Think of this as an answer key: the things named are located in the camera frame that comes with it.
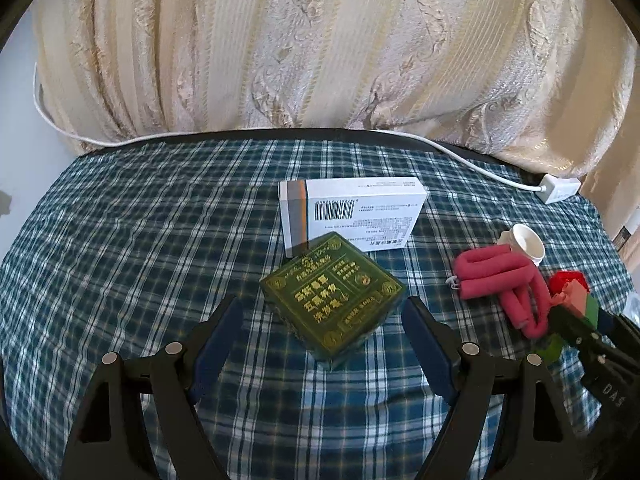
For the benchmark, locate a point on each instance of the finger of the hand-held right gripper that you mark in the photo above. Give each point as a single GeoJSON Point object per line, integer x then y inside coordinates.
{"type": "Point", "coordinates": [575, 332]}
{"type": "Point", "coordinates": [622, 332]}

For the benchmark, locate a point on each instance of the green toy block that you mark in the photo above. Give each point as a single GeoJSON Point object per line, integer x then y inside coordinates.
{"type": "Point", "coordinates": [591, 311]}
{"type": "Point", "coordinates": [550, 348]}

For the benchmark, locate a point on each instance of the green square box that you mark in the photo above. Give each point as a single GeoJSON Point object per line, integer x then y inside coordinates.
{"type": "Point", "coordinates": [330, 300]}

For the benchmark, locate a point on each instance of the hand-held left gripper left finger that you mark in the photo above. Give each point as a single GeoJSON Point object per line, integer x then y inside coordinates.
{"type": "Point", "coordinates": [220, 345]}

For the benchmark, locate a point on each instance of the pink foam roller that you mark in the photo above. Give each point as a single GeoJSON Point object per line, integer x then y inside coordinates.
{"type": "Point", "coordinates": [492, 267]}

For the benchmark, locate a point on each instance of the white plastic cap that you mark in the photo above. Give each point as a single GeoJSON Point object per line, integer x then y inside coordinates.
{"type": "Point", "coordinates": [525, 242]}

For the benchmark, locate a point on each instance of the blue plaid blanket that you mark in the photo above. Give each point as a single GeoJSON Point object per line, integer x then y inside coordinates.
{"type": "Point", "coordinates": [150, 240]}

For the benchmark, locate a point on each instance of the white power strip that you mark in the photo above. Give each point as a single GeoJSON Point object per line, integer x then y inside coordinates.
{"type": "Point", "coordinates": [560, 189]}

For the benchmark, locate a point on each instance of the white medicine box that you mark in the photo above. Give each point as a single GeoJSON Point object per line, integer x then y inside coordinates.
{"type": "Point", "coordinates": [360, 215]}

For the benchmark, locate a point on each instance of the red toy block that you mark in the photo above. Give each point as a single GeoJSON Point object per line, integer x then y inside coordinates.
{"type": "Point", "coordinates": [565, 281]}

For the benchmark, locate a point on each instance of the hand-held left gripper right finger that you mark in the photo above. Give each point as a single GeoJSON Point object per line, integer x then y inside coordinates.
{"type": "Point", "coordinates": [430, 345]}

